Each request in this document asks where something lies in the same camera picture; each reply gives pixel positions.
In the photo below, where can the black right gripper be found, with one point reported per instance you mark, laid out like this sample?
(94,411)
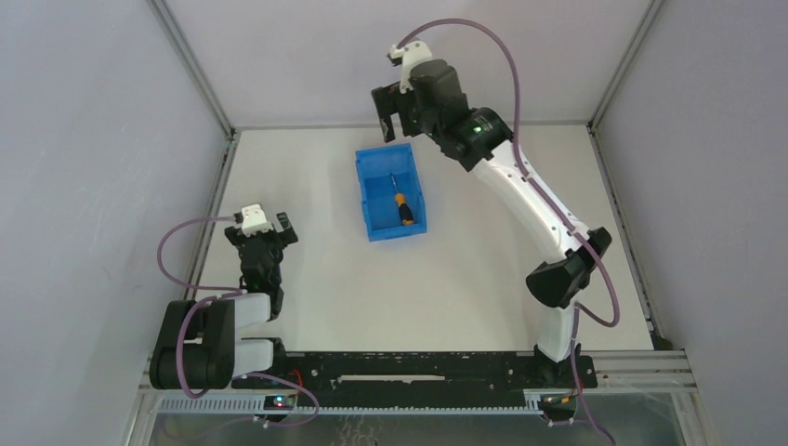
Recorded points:
(395,102)

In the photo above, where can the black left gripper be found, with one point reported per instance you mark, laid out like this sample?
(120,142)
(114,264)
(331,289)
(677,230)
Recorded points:
(261,236)

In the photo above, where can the orange black handled screwdriver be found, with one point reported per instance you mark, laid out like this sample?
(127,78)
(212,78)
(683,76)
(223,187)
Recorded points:
(405,213)

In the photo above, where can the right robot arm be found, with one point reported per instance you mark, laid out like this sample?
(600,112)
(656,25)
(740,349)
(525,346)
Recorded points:
(487,149)

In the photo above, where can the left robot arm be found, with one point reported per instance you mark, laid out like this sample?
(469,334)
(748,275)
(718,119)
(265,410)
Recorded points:
(199,346)

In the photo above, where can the blue plastic bin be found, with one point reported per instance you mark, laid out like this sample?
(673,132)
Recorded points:
(379,209)

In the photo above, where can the small electronics board with leds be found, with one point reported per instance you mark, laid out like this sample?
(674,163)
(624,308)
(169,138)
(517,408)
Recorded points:
(280,402)

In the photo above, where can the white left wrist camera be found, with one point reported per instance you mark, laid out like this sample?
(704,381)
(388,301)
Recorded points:
(254,220)

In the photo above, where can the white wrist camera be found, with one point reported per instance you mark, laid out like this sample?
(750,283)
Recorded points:
(254,220)
(407,57)

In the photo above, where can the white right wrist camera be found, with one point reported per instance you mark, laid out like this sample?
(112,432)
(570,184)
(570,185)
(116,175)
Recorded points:
(407,57)

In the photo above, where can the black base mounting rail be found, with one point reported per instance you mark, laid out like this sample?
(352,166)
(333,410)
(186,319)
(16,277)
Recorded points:
(429,380)

